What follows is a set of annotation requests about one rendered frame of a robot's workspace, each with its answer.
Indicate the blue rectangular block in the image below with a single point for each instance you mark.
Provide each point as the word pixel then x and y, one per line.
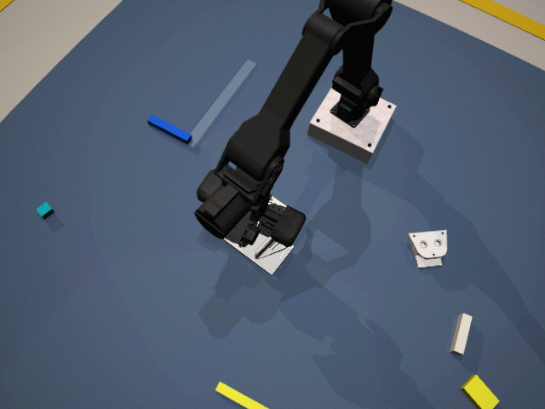
pixel 169 129

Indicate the small teal block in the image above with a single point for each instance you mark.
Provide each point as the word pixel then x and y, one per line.
pixel 45 210

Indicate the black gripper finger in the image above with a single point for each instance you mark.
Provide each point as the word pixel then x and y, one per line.
pixel 264 231

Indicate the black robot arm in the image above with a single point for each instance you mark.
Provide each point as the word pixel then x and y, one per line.
pixel 259 145

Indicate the white rectangular bar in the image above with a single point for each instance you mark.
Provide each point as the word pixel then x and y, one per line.
pixel 461 334

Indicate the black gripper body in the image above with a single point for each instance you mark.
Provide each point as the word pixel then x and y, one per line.
pixel 284 223

